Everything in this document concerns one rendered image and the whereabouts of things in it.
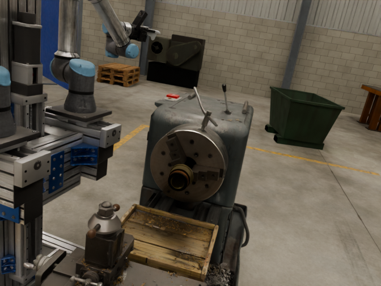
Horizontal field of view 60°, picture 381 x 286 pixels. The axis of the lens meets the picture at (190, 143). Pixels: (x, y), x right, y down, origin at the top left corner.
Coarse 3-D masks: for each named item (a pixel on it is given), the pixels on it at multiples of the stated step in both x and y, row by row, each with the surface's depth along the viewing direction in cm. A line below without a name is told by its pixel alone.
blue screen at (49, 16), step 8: (48, 0) 641; (56, 0) 612; (80, 0) 535; (48, 8) 645; (56, 8) 616; (80, 8) 539; (48, 16) 650; (56, 16) 619; (80, 16) 544; (48, 24) 654; (56, 24) 623; (80, 24) 548; (48, 32) 658; (56, 32) 627; (80, 32) 553; (48, 40) 662; (56, 40) 630; (80, 40) 557; (48, 48) 666; (56, 48) 634; (80, 48) 562; (40, 56) 705; (48, 56) 670; (80, 56) 566; (48, 64) 674; (48, 72) 679; (56, 80) 650
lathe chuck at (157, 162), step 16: (176, 128) 136; (192, 128) 132; (160, 144) 134; (192, 144) 131; (208, 144) 129; (160, 160) 136; (208, 160) 131; (224, 160) 130; (160, 176) 138; (224, 176) 134; (176, 192) 138; (192, 192) 136; (208, 192) 135
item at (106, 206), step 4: (100, 204) 79; (104, 204) 78; (108, 204) 78; (112, 204) 80; (100, 208) 78; (104, 208) 78; (108, 208) 78; (112, 208) 79; (100, 212) 78; (104, 212) 78; (108, 212) 78; (112, 212) 79; (100, 216) 78; (104, 216) 78; (108, 216) 78; (112, 216) 79
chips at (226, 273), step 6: (210, 264) 159; (210, 270) 153; (216, 270) 154; (222, 270) 151; (228, 270) 157; (210, 276) 152; (216, 276) 152; (222, 276) 153; (228, 276) 155; (204, 282) 148; (210, 282) 147; (216, 282) 144; (222, 282) 144; (228, 282) 151
